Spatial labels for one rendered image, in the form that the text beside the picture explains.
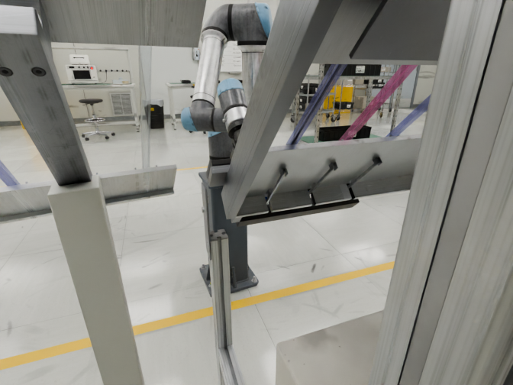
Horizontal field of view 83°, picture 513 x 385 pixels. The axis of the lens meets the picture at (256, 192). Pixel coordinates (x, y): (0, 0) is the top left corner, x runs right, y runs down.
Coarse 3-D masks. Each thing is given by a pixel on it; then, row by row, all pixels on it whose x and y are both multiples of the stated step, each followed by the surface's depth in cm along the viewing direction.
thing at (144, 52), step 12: (144, 48) 34; (144, 60) 36; (144, 72) 38; (144, 84) 39; (144, 96) 41; (144, 108) 44; (144, 120) 46; (144, 132) 49; (144, 144) 52; (144, 156) 55
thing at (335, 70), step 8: (336, 64) 35; (344, 64) 35; (328, 72) 36; (336, 72) 36; (328, 80) 37; (336, 80) 37; (320, 88) 39; (328, 88) 38; (320, 96) 39; (312, 104) 41; (320, 104) 41; (304, 112) 44; (312, 112) 42; (304, 120) 44; (296, 128) 47; (304, 128) 46; (296, 136) 47
